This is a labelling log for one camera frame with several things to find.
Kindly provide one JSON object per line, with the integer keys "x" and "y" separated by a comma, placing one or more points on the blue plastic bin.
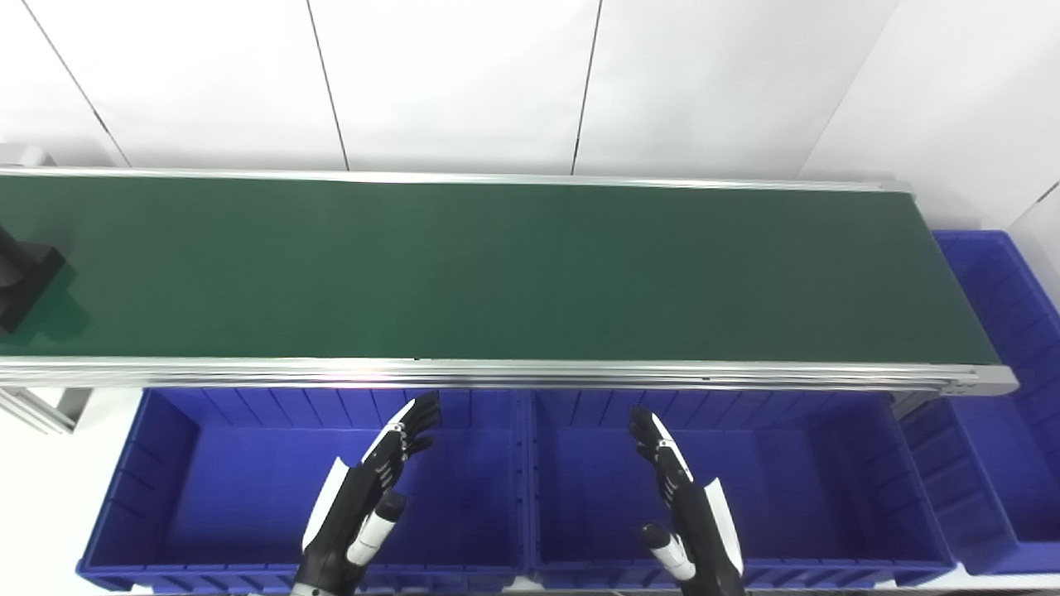
{"x": 224, "y": 488}
{"x": 811, "y": 488}
{"x": 1002, "y": 430}

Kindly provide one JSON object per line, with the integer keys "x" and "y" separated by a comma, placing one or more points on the grey conveyor end housing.
{"x": 25, "y": 155}

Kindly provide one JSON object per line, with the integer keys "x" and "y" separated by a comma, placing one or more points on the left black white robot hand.
{"x": 356, "y": 505}

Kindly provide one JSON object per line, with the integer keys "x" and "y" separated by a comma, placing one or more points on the black cylinder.
{"x": 29, "y": 277}

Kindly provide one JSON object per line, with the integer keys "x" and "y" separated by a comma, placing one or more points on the aluminium conveyor leg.
{"x": 41, "y": 407}
{"x": 911, "y": 403}

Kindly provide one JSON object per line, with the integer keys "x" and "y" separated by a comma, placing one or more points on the green conveyor belt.
{"x": 513, "y": 273}
{"x": 580, "y": 374}

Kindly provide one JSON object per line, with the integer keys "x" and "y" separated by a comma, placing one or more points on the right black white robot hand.
{"x": 700, "y": 521}

